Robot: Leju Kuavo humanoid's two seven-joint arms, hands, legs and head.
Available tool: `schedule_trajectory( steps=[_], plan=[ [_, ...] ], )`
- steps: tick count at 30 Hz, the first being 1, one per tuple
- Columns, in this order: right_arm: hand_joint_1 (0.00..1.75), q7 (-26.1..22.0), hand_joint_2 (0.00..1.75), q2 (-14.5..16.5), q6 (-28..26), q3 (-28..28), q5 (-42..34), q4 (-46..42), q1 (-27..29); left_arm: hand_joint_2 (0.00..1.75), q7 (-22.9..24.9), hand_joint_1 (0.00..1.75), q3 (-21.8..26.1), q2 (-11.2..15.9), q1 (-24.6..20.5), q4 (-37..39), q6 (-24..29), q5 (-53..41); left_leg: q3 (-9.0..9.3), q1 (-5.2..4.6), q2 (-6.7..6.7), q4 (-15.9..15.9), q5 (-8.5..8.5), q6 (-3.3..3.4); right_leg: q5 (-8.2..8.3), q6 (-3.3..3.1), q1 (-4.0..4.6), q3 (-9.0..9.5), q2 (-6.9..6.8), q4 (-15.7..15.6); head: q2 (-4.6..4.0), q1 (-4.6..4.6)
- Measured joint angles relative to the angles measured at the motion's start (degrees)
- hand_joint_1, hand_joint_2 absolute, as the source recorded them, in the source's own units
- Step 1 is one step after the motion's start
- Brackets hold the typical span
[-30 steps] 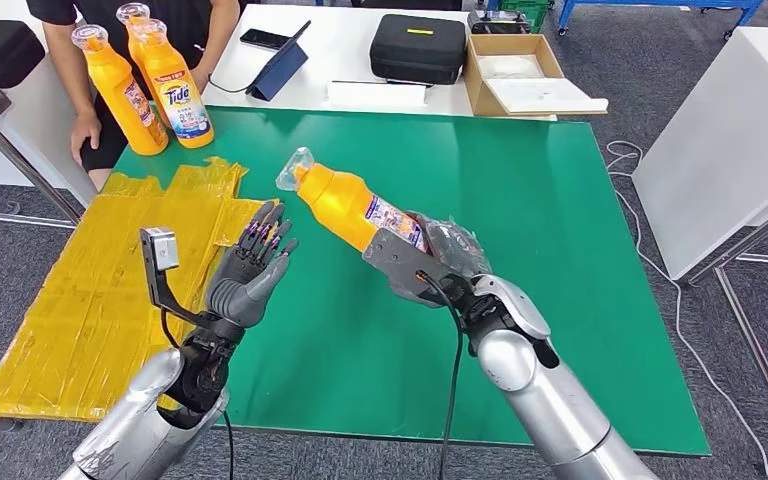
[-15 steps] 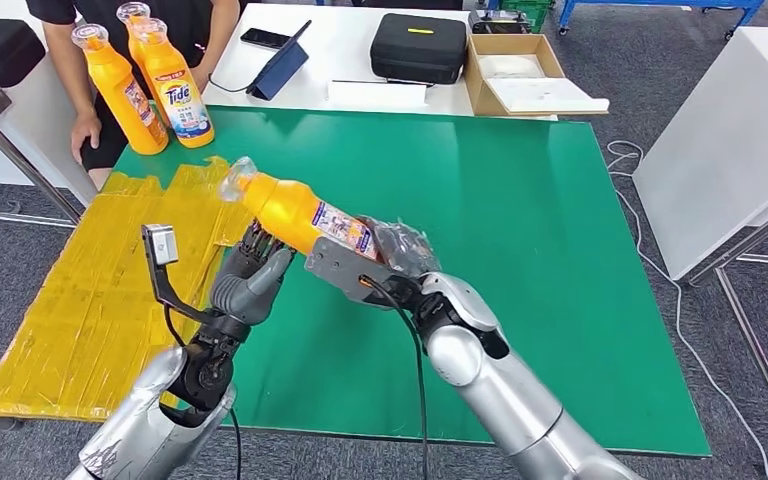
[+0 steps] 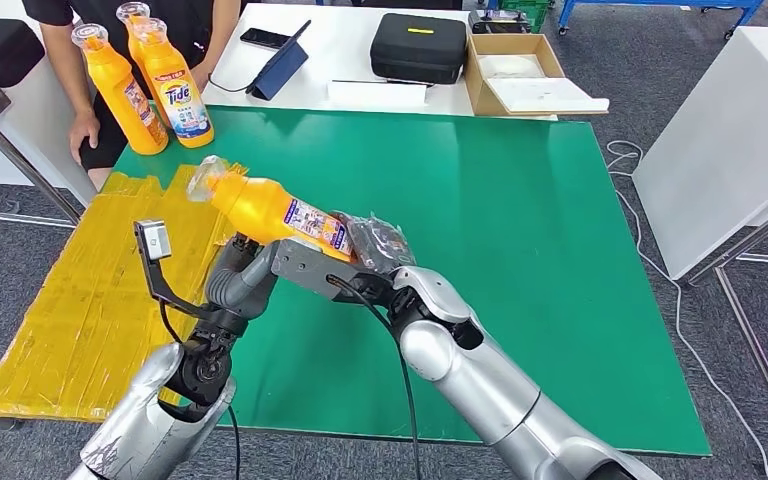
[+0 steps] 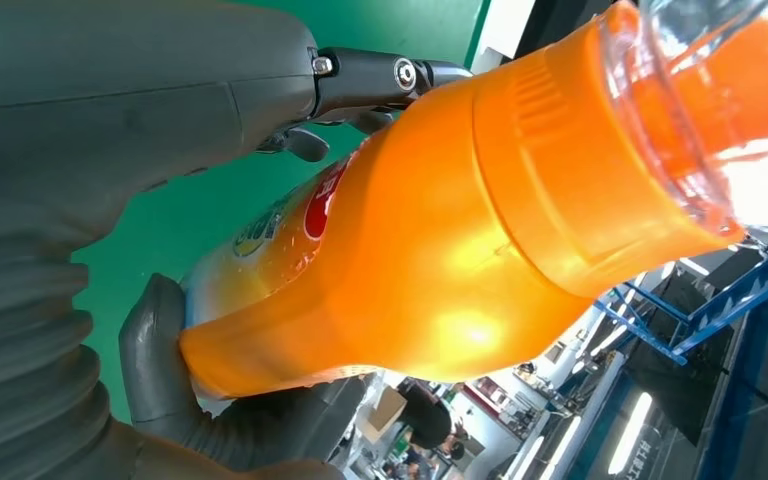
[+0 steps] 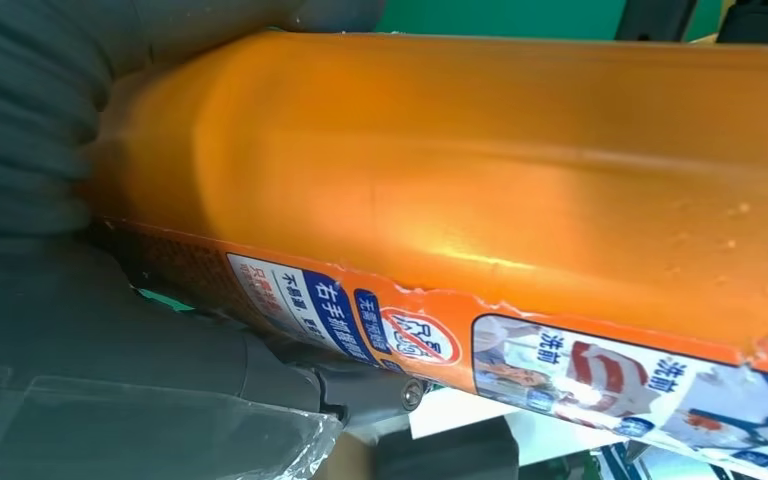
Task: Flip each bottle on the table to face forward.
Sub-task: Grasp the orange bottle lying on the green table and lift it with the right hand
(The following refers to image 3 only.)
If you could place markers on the black left wrist camera bracket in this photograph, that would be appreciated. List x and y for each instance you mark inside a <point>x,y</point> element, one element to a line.
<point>159,291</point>

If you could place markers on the person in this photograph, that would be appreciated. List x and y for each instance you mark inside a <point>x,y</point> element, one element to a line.
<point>172,16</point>

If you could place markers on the white round foam insert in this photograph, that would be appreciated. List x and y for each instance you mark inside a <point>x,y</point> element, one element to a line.
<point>511,66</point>

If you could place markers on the person's right forearm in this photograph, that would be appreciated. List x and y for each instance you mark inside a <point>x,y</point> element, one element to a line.
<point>66,69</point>

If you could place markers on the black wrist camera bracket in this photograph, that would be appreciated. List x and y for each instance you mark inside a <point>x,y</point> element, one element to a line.
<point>318,272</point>
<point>159,291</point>

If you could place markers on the black case yellow label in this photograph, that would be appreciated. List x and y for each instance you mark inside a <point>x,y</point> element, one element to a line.
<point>418,51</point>

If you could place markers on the white side table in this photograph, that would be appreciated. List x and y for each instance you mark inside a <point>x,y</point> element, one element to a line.
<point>33,126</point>

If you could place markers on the black device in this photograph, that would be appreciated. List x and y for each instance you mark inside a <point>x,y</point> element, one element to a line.
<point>500,21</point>

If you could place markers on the orange detergent bottle clear cap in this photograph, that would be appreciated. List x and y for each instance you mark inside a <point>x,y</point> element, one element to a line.
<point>119,96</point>
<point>178,96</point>
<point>131,36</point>
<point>258,208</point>

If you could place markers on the thin black pen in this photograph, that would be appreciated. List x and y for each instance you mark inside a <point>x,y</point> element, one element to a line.
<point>384,82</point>

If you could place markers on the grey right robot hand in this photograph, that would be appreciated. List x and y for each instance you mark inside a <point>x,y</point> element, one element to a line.
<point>377,248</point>

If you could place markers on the person's right hand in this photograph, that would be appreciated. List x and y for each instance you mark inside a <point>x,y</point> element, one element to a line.
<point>84,134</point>

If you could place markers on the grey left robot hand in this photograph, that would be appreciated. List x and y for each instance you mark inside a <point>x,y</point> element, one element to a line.
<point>261,262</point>

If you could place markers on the blue tablet case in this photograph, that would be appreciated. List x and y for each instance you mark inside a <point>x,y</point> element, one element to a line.
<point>281,69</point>

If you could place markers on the white foam sheet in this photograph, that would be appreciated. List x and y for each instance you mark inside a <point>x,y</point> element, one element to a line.
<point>548,96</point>

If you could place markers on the person's left hand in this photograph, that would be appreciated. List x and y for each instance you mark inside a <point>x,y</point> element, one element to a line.
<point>200,76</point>

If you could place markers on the white table metal legs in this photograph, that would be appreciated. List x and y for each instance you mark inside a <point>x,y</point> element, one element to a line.
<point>722,146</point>

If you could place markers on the yellow plastic sheet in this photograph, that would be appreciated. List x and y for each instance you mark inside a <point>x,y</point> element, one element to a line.
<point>92,298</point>

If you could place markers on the blue metal rack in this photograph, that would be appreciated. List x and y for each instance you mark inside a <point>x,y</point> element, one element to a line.
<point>662,3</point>

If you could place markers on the cardboard box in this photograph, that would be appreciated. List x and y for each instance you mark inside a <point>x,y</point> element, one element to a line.
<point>478,91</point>

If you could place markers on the green plastic crate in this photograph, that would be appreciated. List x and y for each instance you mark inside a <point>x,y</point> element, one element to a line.
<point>524,6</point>

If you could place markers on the white paper sheet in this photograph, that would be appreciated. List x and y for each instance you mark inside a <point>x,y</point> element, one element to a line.
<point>377,95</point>

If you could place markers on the black smartphone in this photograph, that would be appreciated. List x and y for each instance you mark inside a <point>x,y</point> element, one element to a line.
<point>265,38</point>

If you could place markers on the white desk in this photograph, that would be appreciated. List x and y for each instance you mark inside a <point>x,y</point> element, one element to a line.
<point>351,58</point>

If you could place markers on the black right wrist camera bracket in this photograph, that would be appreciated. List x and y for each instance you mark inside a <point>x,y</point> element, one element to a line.
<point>318,272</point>

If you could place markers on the person's left forearm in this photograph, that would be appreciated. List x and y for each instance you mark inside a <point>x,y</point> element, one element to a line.
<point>218,33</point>

